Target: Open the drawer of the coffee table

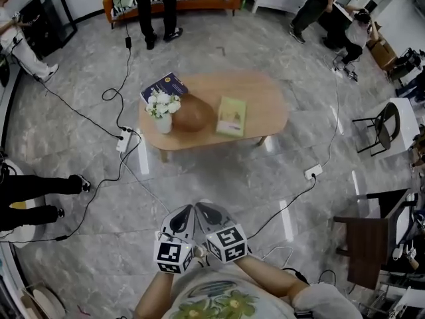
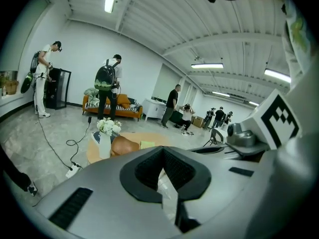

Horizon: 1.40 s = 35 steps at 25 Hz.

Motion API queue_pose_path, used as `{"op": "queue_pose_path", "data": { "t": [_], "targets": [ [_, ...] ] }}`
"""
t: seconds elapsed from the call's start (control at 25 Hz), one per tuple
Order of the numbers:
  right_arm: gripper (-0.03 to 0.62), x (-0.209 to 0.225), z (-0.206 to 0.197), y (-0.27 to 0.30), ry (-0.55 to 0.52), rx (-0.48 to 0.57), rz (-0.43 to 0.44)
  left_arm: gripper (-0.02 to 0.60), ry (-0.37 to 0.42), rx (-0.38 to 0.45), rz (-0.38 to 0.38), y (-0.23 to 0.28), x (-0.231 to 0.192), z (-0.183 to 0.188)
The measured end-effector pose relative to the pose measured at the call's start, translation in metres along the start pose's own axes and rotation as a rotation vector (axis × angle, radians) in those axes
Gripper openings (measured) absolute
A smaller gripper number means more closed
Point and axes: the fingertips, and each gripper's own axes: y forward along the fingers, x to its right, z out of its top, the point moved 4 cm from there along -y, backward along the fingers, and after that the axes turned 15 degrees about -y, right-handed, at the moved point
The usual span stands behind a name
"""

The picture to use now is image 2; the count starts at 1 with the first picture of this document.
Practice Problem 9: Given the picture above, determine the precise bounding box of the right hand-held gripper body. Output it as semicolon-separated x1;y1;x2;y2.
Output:
225;88;303;159

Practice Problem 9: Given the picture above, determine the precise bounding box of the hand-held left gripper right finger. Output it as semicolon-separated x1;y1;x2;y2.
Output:
162;145;212;201

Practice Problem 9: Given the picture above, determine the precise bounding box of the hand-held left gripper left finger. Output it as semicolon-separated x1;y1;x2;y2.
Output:
119;145;165;204

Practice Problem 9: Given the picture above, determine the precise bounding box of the round wooden coffee table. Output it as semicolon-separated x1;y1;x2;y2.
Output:
86;132;170;164

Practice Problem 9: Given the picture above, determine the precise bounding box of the brown rounded bag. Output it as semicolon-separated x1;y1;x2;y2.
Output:
110;135;141;157

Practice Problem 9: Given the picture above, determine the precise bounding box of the white vase with white flowers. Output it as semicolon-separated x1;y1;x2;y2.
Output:
96;117;123;159

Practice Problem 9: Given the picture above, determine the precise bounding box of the grey folding chair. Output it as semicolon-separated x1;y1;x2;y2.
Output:
202;128;225;148

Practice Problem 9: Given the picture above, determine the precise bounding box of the dark blue plate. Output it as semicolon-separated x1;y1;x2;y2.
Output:
90;130;121;145

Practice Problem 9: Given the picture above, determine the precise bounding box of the white power strip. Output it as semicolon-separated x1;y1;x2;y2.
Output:
65;161;83;179

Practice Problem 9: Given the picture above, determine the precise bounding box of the cardboard box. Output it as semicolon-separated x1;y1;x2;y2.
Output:
191;115;205;129

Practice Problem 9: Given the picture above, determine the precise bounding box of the dark green box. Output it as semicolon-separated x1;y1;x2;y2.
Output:
169;110;186;124

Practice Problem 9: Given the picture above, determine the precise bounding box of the orange sofa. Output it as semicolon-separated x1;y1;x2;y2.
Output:
82;93;144;121

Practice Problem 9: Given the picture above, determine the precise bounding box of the white sideboard cabinet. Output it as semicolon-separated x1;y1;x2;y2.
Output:
141;98;167;122

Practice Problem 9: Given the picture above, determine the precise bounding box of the person's white printed shirt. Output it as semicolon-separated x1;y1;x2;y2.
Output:
280;0;315;91

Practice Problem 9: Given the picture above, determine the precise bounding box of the black and green backpack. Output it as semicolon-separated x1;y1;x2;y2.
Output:
94;58;118;92

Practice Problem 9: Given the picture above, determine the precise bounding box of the black glass cabinet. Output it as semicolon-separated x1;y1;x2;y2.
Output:
43;67;72;110

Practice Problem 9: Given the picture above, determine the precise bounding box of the green round disc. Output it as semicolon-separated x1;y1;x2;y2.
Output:
20;71;34;95

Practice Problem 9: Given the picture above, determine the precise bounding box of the black floor cable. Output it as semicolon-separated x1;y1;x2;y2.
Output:
34;103;92;170

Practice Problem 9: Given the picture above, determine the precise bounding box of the wall shelf with plants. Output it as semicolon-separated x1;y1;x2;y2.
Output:
0;70;20;100

